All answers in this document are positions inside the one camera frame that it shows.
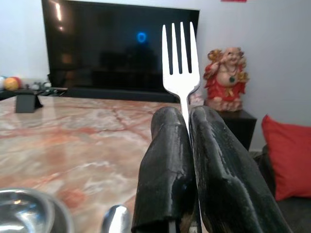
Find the red cushion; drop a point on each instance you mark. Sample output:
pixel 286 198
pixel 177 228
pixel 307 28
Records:
pixel 288 157

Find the silver metal fork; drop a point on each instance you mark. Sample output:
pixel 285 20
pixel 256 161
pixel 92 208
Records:
pixel 181 80

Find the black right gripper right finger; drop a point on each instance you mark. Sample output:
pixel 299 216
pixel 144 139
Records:
pixel 226 174

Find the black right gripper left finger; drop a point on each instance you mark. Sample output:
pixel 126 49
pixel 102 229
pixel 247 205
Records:
pixel 162 170

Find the silver metal spoon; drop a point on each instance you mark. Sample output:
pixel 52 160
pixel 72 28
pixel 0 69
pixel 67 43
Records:
pixel 116 219

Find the black side cabinet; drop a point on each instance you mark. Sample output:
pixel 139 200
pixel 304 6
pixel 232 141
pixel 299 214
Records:
pixel 239 127

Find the black soundbar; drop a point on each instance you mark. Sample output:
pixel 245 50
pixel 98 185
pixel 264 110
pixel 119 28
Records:
pixel 119 94

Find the steel bowl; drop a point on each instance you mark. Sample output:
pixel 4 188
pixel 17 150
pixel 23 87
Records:
pixel 26 211

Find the dark grey sofa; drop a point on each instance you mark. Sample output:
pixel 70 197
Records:
pixel 286 208

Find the red wall sticker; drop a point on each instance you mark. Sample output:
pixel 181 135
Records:
pixel 233 0

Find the black napkin holder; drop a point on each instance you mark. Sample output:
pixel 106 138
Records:
pixel 26 102

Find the orange yellow ball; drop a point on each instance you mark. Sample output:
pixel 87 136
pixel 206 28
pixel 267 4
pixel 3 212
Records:
pixel 11 83

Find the red laughing Buddha statue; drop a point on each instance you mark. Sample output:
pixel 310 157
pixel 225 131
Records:
pixel 226 80

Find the black flat screen television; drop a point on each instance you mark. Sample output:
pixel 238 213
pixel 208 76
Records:
pixel 116 46

